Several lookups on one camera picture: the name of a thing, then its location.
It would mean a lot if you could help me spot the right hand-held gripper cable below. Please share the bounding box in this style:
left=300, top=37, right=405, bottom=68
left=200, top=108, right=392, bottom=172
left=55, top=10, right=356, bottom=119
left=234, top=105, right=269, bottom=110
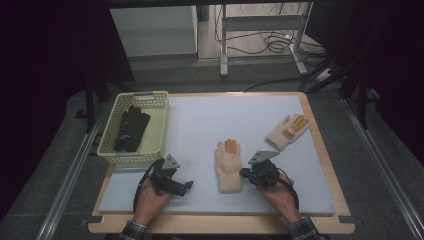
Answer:
left=277, top=166, right=300, bottom=214

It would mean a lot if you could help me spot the white metal stand frame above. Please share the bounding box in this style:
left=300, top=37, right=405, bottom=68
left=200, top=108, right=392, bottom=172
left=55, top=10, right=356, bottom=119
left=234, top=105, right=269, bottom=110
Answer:
left=219, top=2, right=314, bottom=78

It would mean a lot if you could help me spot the white cabinet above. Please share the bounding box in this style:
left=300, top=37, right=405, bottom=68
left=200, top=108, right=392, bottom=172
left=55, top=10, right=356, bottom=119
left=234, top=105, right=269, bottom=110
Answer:
left=109, top=5, right=200, bottom=58

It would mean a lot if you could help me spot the dark curtain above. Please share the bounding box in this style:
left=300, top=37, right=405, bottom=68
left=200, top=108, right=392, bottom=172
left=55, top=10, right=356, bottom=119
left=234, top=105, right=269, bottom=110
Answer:
left=0, top=0, right=135, bottom=221
left=304, top=0, right=424, bottom=168

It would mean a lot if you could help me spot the dark corner bracket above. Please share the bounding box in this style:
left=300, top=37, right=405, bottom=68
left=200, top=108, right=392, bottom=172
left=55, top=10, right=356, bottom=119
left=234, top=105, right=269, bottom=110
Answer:
left=79, top=215, right=105, bottom=228

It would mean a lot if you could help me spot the aluminium rail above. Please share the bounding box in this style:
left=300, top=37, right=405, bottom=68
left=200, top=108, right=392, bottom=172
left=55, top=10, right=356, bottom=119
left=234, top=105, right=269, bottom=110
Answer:
left=342, top=98, right=424, bottom=240
left=34, top=102, right=108, bottom=240

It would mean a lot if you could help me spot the tangle of floor cables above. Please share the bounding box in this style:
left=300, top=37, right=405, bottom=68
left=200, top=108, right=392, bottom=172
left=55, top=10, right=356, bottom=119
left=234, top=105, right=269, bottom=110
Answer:
left=214, top=3, right=327, bottom=57

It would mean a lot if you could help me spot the white power strip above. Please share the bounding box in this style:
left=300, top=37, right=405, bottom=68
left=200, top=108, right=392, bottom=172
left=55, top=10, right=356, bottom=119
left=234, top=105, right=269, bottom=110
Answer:
left=315, top=67, right=333, bottom=83

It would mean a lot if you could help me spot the white foam mat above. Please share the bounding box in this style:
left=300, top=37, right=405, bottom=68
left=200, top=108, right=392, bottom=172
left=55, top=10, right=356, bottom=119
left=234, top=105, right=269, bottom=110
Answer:
left=97, top=95, right=336, bottom=216

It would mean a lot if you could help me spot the beige knit glove with button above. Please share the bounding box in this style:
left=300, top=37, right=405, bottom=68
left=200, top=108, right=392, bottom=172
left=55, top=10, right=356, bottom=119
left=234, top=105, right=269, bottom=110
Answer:
left=265, top=113, right=310, bottom=152

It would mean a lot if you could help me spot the person's right hand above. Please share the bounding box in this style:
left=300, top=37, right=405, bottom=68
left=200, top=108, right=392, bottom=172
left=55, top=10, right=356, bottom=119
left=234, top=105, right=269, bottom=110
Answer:
left=257, top=172, right=303, bottom=225

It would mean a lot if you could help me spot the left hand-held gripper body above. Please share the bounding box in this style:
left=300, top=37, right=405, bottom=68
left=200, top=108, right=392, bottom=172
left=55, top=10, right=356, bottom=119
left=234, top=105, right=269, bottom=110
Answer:
left=149, top=153, right=181, bottom=197

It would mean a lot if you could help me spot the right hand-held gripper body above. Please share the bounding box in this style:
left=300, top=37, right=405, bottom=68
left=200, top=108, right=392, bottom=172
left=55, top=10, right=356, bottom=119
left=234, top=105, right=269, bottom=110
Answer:
left=245, top=150, right=281, bottom=190

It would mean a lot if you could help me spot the black stand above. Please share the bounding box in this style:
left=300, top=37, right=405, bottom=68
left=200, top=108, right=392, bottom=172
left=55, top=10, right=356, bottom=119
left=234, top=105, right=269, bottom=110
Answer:
left=74, top=75, right=135, bottom=134
left=297, top=55, right=382, bottom=132

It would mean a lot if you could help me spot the black floor cable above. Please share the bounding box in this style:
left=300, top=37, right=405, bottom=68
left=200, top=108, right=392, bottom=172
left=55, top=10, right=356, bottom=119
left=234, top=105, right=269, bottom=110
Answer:
left=243, top=75, right=306, bottom=94

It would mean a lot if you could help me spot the person's left hand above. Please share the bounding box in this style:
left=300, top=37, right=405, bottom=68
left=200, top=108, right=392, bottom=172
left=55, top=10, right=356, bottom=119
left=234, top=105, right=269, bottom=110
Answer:
left=134, top=182, right=173, bottom=227

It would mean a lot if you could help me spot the plain beige knit glove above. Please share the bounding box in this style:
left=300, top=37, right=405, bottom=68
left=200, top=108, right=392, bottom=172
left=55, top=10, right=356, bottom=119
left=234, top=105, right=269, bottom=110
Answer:
left=214, top=138, right=244, bottom=195

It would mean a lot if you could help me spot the yellow-green plastic basket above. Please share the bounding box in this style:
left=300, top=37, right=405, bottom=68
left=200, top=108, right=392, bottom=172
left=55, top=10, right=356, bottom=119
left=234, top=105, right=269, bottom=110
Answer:
left=96, top=90, right=170, bottom=165

